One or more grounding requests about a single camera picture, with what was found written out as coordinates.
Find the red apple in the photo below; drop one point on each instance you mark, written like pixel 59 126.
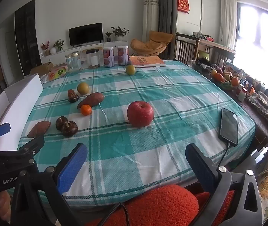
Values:
pixel 140 114

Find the large sweet potato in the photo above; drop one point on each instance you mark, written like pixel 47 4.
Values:
pixel 91 100

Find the glass jar with gold lid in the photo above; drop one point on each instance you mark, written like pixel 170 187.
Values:
pixel 73 62

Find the small potted plant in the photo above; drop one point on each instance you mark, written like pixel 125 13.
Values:
pixel 108 36

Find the small orange tangerine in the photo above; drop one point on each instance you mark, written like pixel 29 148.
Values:
pixel 86 110

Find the green orange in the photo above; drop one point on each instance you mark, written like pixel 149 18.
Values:
pixel 130 70

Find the white round ornament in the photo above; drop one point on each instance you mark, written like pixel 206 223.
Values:
pixel 53 50

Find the green plant in vase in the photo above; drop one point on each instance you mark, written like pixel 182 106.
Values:
pixel 59 44

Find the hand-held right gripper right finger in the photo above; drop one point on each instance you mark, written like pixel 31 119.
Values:
pixel 201 169

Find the white curtain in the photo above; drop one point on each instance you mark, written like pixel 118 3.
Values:
pixel 228 21

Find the brown cardboard box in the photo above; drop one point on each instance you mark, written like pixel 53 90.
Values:
pixel 42 68

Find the small sweet potato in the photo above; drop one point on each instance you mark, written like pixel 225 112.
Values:
pixel 39 129

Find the white cardboard board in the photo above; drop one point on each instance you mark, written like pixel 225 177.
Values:
pixel 16 110

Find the orange book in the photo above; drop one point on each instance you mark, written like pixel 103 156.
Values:
pixel 146 61

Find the teal plaid tablecloth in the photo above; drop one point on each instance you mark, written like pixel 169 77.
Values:
pixel 124 146

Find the red wall hanging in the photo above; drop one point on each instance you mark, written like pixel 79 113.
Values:
pixel 183 3

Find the grey curtain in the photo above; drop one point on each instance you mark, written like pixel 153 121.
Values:
pixel 165 16

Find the person's left hand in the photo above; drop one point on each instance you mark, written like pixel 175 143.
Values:
pixel 0 202

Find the left orange white carton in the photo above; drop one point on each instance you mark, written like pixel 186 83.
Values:
pixel 108 57

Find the wooden chair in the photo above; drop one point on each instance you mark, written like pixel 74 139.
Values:
pixel 188 48

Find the orange white carton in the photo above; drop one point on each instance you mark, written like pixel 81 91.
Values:
pixel 108 57
pixel 123 55

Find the white television cabinet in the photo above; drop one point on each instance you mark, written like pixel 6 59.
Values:
pixel 77 49

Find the row of small bottles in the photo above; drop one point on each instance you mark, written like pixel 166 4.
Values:
pixel 242 94

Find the yellow-brown pear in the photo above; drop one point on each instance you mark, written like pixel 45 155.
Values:
pixel 83 88

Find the orange lounge chair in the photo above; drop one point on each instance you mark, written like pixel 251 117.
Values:
pixel 151 43

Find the right orange white carton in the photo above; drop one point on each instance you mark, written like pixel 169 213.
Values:
pixel 123 55

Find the clear canister with dark lid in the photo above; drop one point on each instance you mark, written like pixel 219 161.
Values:
pixel 93 58

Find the black television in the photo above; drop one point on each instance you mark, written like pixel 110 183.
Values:
pixel 85 34

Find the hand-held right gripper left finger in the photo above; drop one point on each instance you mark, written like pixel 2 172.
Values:
pixel 71 169

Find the orange fuzzy cloth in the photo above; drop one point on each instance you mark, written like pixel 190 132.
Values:
pixel 167 204

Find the red flowers in vase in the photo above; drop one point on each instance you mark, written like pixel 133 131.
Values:
pixel 45 46

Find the dark tall cabinet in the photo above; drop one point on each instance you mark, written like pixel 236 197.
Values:
pixel 25 37

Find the black smartphone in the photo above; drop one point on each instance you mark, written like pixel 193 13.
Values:
pixel 229 126

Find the dark side table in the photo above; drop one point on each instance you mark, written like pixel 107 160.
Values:
pixel 258 127

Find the white standing air conditioner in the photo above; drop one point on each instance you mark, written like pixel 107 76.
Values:
pixel 150 16

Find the large leafy potted plant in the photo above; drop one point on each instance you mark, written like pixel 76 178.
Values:
pixel 119 31

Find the dark knit blanket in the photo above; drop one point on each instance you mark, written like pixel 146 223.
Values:
pixel 263 108

